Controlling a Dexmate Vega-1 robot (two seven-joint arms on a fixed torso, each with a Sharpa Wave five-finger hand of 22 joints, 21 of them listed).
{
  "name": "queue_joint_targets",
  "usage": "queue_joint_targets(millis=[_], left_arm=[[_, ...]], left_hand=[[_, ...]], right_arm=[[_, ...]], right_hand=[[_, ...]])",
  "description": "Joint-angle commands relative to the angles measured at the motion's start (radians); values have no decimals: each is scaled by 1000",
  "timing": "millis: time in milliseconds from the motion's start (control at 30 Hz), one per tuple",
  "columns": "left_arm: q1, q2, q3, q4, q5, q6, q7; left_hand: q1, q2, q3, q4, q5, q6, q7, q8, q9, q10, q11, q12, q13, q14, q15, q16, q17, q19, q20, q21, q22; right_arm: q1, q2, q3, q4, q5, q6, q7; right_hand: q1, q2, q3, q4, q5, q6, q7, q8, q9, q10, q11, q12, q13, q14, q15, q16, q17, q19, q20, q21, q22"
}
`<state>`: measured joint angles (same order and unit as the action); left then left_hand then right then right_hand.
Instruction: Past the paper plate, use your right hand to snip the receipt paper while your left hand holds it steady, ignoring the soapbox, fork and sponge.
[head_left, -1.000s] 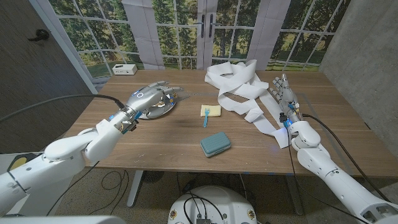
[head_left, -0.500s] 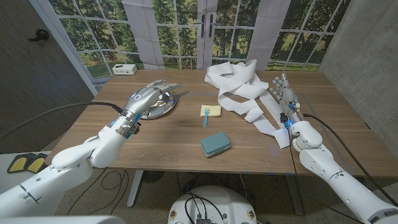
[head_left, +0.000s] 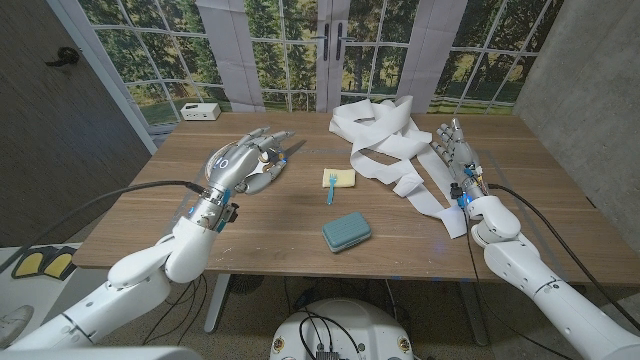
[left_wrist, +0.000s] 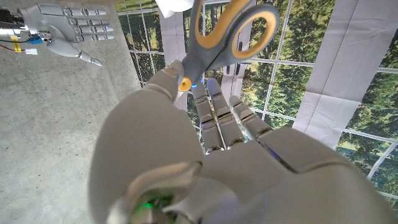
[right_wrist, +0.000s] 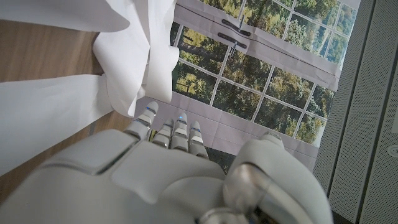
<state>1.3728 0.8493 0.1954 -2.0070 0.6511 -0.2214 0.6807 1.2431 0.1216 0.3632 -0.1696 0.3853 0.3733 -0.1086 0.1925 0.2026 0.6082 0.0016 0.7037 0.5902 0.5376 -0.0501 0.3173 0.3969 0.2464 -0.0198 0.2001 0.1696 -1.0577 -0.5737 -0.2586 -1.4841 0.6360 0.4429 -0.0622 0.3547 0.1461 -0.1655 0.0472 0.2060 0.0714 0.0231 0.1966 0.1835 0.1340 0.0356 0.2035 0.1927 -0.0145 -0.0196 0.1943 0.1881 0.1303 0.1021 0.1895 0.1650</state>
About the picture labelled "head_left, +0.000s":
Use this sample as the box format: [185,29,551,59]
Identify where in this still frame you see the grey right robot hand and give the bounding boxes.
[432,118,486,199]

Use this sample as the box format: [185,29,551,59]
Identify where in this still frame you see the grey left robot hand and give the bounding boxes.
[198,126,297,201]

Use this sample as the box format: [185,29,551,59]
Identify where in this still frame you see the grey orange scissors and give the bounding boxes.
[257,139,308,174]

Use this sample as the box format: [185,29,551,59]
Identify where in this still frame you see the gold rimmed paper plate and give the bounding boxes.
[204,139,287,184]

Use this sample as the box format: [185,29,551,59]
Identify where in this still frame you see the white receipt paper strip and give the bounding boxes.
[328,94,469,240]

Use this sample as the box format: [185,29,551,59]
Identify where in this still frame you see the yellow sponge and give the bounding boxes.
[322,167,357,189]

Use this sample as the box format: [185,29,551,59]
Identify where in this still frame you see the teal soapbox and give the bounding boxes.
[321,210,373,254]

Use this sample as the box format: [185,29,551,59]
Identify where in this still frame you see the white power box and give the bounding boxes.
[179,102,222,122]

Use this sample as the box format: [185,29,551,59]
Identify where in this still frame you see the dark round floor fan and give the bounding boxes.
[228,273,265,295]

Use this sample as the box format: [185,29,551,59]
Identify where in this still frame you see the printed window backdrop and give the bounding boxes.
[47,0,566,151]

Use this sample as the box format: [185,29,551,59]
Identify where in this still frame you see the white table leg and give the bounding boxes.
[203,273,234,334]

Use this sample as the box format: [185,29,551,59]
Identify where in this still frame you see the grey table leg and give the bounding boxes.
[457,281,490,347]

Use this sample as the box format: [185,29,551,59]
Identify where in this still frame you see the yellow black foot pad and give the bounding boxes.
[10,247,59,280]
[42,245,79,281]

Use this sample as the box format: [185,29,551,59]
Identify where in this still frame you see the white robot torso base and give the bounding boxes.
[269,298,415,360]

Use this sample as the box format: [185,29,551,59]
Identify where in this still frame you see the white sneaker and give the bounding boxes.
[0,304,35,349]

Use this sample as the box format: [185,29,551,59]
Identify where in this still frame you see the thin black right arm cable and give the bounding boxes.
[459,204,574,360]

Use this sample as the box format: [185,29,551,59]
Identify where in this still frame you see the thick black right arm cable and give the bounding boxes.
[487,182,640,331]

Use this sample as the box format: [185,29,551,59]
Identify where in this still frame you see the black torso cable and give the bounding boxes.
[294,307,364,360]

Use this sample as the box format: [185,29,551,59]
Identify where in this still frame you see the black door handle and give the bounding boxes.
[44,46,80,68]

